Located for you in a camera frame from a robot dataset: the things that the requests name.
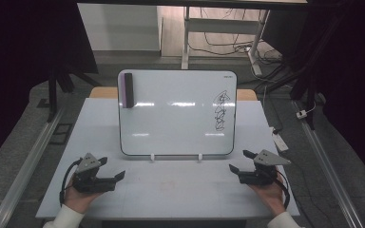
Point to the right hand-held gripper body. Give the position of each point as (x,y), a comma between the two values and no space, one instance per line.
(259,175)

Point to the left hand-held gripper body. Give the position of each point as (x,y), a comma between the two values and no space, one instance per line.
(90,182)

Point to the white whiteboard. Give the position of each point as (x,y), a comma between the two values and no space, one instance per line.
(177,126)

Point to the purple and black eraser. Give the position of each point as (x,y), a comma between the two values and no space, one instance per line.
(129,90)

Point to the person's left hand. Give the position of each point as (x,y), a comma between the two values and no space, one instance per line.
(77,201)

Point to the person's right hand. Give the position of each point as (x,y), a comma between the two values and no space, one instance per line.
(274,198)

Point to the white power strip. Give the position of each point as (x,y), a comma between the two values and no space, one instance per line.
(279,141)

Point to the white whiteboard foot clip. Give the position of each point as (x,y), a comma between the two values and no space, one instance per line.
(152,157)
(200,157)

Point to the small white adapter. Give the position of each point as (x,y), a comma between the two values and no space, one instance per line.
(301,114)

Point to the light wooden table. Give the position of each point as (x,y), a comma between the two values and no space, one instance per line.
(103,92)

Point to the black tripod stand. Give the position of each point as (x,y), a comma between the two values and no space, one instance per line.
(53,95)

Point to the black metal stand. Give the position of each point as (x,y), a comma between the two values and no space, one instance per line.
(304,91)

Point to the dark curtain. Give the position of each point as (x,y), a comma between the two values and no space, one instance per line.
(351,63)
(22,47)

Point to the black floor socket frame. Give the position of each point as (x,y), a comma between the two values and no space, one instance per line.
(61,134)

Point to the aluminium rail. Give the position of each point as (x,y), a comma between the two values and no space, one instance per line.
(25,167)
(329,171)

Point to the white metal desk frame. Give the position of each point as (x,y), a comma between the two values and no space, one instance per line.
(221,26)

